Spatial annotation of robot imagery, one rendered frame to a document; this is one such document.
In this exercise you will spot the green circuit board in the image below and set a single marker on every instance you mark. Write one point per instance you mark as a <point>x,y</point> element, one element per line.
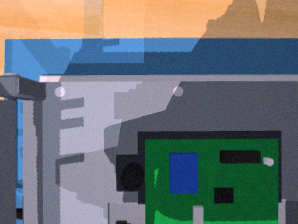
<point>211,181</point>

